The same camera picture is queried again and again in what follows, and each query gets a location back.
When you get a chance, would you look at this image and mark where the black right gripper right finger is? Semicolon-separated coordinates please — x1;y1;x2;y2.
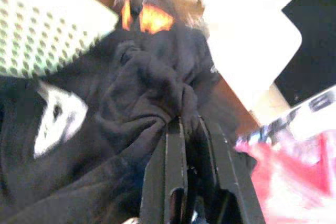
198;115;266;224

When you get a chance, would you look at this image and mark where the green perforated laundry basket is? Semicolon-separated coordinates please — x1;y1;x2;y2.
0;0;120;79

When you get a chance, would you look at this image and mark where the black printed shirt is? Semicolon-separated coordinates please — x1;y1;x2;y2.
0;24;259;224

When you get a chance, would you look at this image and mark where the red white printed item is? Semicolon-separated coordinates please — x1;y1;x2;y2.
234;84;336;224

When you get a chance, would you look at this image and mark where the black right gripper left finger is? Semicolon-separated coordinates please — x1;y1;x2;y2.
140;117;189;224

